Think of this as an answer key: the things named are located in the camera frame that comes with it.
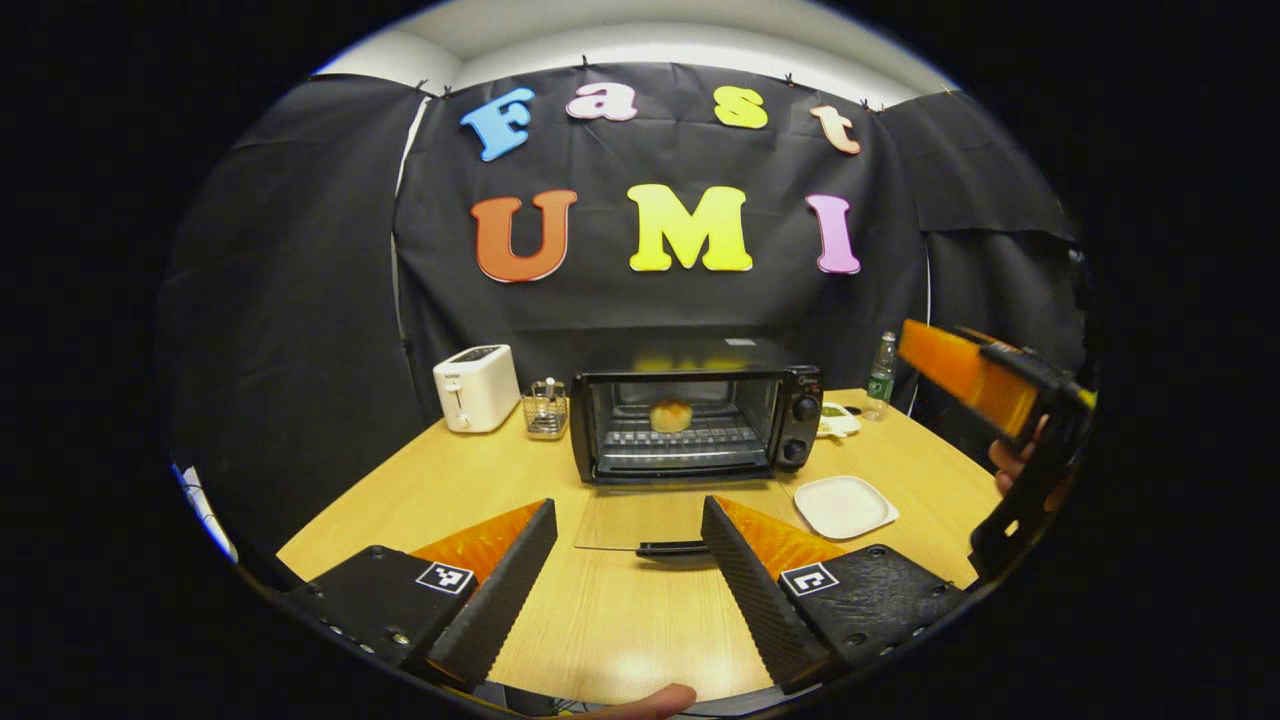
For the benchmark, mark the white toaster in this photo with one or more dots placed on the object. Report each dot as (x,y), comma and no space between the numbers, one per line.
(478,390)

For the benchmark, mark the clear plastic water bottle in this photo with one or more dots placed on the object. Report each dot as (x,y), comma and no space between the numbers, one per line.
(881,385)

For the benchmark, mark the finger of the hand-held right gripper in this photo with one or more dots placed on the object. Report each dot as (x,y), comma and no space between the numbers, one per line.
(985,336)
(960,375)

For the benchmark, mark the black backdrop cloth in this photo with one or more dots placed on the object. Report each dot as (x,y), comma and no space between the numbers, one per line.
(600,300)

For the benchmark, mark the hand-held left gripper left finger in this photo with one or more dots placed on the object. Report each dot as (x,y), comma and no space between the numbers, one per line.
(495,600)

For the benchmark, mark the black electric oven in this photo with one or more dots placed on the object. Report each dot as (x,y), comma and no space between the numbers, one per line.
(800,432)

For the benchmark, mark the round bread roll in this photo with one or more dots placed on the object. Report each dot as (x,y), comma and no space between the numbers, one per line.
(671,415)

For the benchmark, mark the white divided snack dish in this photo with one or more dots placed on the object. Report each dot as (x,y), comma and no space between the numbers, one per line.
(838,420)

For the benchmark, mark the white square plate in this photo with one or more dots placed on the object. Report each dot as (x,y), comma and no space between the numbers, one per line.
(845,505)

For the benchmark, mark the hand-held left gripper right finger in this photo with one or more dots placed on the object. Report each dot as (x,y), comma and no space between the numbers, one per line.
(760,600)

